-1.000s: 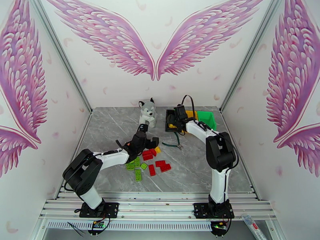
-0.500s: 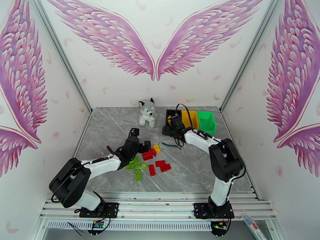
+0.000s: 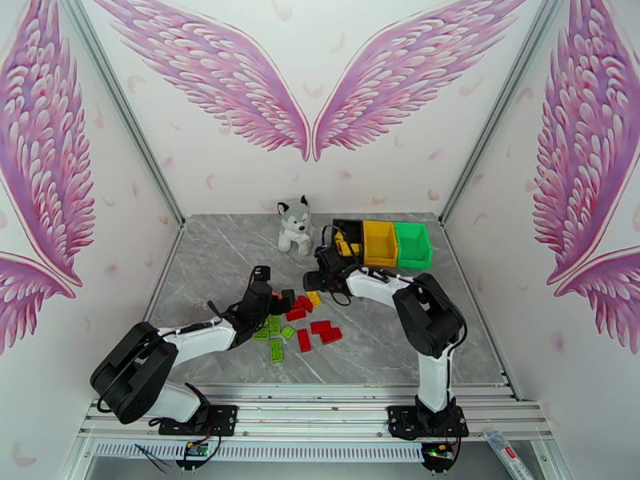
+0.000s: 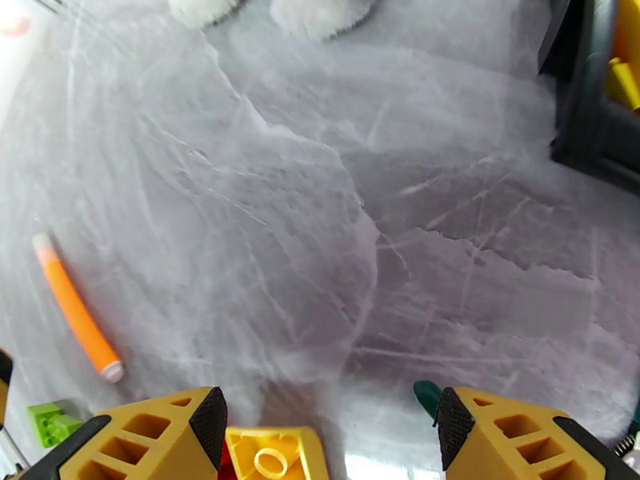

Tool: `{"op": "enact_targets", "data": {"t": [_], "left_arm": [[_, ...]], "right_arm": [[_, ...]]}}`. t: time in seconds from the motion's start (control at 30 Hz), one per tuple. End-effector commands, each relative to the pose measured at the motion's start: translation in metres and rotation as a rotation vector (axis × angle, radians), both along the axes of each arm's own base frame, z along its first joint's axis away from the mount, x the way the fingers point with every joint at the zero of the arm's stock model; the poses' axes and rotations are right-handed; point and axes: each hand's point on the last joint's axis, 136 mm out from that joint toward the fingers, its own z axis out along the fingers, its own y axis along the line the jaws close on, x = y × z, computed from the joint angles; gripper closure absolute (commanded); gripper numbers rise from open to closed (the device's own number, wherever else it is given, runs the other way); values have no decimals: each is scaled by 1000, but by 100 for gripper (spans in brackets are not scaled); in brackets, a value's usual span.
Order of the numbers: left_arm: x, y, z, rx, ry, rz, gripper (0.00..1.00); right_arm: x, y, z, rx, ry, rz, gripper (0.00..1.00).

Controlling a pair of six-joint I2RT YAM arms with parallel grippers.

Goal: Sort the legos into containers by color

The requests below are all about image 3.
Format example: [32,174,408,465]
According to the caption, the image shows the black plastic bin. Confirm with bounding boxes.
[330,218,367,267]

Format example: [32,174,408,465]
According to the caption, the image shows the yellow plastic bin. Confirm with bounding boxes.
[362,219,399,269]

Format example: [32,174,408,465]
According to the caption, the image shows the grey white husky plush toy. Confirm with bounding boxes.
[277,194,315,257]

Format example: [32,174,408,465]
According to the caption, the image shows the green plastic bin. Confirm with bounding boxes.
[393,221,434,270]

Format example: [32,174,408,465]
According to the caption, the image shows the black tweezers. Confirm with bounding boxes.
[134,443,176,470]

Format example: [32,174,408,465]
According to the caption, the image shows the clear packaged tube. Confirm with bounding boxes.
[482,427,538,480]

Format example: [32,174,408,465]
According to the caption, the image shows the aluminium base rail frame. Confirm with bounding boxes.
[77,383,556,442]

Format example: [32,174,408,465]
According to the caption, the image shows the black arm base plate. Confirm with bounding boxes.
[158,404,238,437]
[387,404,470,438]

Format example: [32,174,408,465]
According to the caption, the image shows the white slotted cable duct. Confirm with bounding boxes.
[92,439,426,463]

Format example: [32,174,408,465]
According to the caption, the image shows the aluminium frame post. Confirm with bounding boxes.
[55,0,186,229]
[441,0,569,226]

